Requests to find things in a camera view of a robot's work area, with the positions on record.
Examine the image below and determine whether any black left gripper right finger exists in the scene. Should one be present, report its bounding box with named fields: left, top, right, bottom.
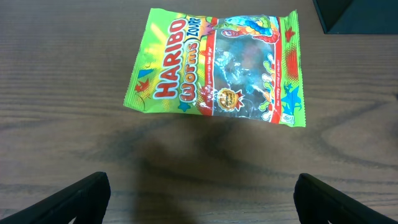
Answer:
left=294, top=173, right=397, bottom=224

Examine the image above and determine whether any green Haribo worms bag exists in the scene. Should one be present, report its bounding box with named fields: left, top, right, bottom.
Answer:
left=124, top=8, right=306, bottom=127

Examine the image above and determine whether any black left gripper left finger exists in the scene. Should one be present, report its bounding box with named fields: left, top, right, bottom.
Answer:
left=1, top=172, right=111, bottom=224

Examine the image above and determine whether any black open gift box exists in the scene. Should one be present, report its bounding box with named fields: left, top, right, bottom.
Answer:
left=313, top=0, right=397, bottom=35

